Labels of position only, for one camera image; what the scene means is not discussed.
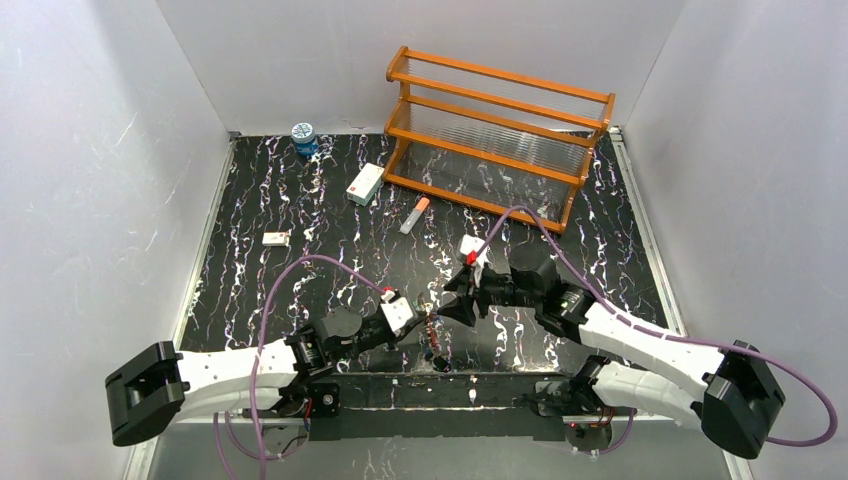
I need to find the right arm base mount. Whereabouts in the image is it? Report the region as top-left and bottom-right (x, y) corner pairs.
(515, 381), (616, 452)

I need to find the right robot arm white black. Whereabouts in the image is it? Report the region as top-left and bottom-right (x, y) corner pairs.
(437, 255), (785, 459)

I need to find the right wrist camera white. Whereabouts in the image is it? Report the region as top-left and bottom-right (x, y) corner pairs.
(459, 234), (489, 268)

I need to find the orange capped tube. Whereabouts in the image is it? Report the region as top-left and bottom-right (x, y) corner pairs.
(399, 197), (430, 235)

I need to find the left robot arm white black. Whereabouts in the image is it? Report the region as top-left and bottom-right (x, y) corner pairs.
(105, 297), (429, 447)

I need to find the white red box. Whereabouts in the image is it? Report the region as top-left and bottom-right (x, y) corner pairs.
(346, 163), (384, 206)

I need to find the metal key organizer ring red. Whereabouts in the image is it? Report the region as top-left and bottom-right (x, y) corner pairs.
(416, 297), (452, 373)

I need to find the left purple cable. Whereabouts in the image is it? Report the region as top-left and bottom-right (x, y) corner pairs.
(213, 254), (392, 480)

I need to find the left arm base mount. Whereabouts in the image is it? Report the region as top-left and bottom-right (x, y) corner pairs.
(269, 382), (341, 419)

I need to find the small white card box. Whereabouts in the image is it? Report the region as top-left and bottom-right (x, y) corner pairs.
(262, 232), (290, 247)

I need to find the orange wooden shelf rack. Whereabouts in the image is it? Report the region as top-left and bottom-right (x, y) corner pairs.
(383, 46), (617, 233)

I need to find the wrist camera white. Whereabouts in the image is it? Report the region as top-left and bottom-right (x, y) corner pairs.
(459, 234), (489, 268)
(380, 287), (418, 338)

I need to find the blue jar with lid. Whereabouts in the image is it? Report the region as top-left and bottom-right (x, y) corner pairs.
(291, 122), (318, 157)

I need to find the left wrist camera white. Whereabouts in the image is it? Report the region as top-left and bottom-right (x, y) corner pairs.
(380, 287), (418, 338)

